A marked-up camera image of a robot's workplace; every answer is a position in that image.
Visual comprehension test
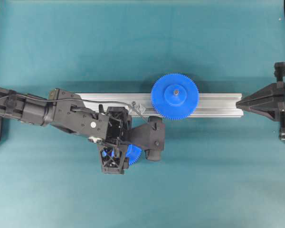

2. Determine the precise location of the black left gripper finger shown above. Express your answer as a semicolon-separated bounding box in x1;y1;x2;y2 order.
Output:
97;144;130;174

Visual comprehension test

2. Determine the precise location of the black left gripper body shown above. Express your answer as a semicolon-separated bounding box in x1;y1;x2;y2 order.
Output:
95;106;132;145

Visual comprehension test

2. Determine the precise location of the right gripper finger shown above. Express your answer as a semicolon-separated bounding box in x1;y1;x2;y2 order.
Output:
239;105;280;121
236;82;285;106

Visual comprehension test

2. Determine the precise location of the small blue gear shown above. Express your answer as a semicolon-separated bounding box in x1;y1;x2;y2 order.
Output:
102;144;142;167

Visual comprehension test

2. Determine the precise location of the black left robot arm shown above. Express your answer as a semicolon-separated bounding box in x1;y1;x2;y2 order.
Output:
0;87;132;174

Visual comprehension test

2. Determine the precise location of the large blue gear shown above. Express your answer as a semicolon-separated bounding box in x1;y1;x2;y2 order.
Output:
150;73;200;120

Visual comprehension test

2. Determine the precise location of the silver shaft bracket with shaft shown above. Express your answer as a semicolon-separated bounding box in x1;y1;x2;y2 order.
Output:
129;101;146;115

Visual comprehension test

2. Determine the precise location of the silver aluminium extrusion rail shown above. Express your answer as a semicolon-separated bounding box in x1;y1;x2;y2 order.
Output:
78;93;243;118

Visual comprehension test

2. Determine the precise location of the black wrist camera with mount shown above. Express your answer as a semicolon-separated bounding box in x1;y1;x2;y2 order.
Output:
128;116;165;162

